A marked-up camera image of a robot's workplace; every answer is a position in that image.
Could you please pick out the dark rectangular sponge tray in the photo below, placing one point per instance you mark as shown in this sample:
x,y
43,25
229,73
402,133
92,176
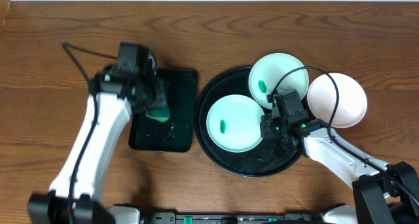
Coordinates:
x,y
174,135

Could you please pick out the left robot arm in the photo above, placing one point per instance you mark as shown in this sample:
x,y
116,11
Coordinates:
x,y
75,195

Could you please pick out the white round plate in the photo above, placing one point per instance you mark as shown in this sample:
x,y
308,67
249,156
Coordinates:
x,y
352,104

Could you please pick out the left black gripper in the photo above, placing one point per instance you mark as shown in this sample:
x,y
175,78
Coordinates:
x,y
158,99

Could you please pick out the green scrubbing sponge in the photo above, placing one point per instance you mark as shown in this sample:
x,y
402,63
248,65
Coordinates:
x,y
158,115

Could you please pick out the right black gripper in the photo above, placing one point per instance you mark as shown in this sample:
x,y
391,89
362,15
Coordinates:
x,y
266,131

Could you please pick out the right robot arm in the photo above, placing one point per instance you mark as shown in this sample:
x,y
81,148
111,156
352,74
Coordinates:
x,y
383,192

